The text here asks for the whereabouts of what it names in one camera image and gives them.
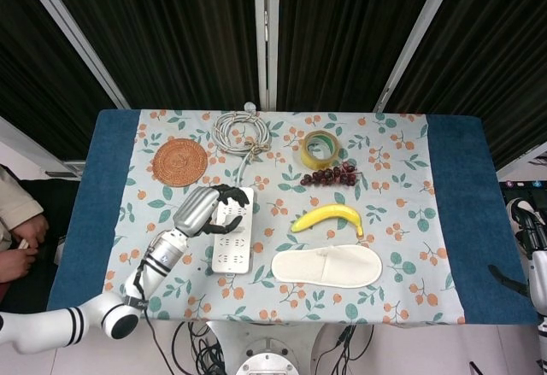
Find person left hand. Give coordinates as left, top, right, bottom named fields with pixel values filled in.
left=12, top=214, right=50, bottom=246

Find person right hand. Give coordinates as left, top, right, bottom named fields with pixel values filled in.
left=0, top=246, right=38, bottom=284

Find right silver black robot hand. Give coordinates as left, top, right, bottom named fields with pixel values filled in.
left=488, top=198, right=547, bottom=314

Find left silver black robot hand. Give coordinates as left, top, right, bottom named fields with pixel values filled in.
left=172, top=184, right=251, bottom=238

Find white charger plug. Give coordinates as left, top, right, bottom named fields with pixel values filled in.
left=212, top=202, right=235, bottom=225

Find person forearm in beige sleeve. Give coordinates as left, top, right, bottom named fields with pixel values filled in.
left=0, top=165, right=44, bottom=239

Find white power strip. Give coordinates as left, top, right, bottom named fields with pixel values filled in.
left=211, top=185, right=256, bottom=274

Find person black trousers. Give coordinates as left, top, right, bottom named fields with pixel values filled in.
left=0, top=178, right=82, bottom=314

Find round woven rattan coaster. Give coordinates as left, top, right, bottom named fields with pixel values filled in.
left=152, top=138, right=209, bottom=187

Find blue table cover cloth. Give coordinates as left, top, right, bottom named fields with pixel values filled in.
left=46, top=108, right=539, bottom=325

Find black device with coloured lights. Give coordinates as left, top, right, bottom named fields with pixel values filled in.
left=498, top=179, right=547, bottom=214

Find yellow packing tape roll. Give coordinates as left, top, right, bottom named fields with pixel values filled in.
left=297, top=130, right=340, bottom=169

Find white disposable slipper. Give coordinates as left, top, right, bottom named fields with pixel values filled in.
left=271, top=244, right=383, bottom=290

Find yellow banana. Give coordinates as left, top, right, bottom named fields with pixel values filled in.
left=290, top=203, right=365, bottom=237

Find dark red grape bunch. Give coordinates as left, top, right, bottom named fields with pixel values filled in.
left=299, top=161, right=362, bottom=188

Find black pleated curtain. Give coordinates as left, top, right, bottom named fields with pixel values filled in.
left=38, top=0, right=260, bottom=109
left=276, top=0, right=444, bottom=114
left=384, top=0, right=547, bottom=171
left=0, top=0, right=119, bottom=161

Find floral fruit print tablecloth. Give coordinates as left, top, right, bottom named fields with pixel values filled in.
left=100, top=108, right=467, bottom=325

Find grey cable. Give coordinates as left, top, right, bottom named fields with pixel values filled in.
left=212, top=101, right=273, bottom=188

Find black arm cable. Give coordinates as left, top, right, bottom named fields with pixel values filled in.
left=122, top=259, right=177, bottom=375

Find black floor cable bundle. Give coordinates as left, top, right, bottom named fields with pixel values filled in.
left=315, top=324, right=377, bottom=375
left=170, top=321, right=234, bottom=375

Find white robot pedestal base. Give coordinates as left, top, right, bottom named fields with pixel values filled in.
left=204, top=321, right=358, bottom=375

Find white metal frame post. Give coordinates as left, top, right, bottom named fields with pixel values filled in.
left=15, top=0, right=132, bottom=109
left=373, top=0, right=465, bottom=114
left=252, top=0, right=279, bottom=111

